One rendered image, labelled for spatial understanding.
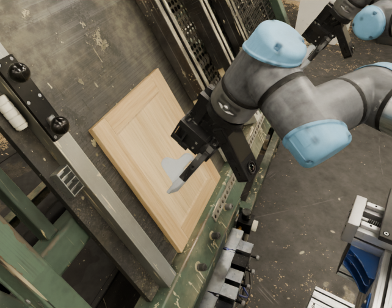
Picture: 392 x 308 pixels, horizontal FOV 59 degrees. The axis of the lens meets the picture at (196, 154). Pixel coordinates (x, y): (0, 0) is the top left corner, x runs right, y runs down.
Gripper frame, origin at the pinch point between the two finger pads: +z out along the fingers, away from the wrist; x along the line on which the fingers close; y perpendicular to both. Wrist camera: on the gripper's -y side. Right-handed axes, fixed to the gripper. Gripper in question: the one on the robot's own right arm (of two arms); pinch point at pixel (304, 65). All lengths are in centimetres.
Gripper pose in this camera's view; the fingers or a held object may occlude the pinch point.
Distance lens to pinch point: 126.1
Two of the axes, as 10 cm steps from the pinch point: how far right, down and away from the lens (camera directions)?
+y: -7.6, -6.5, 0.5
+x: -5.2, 5.6, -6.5
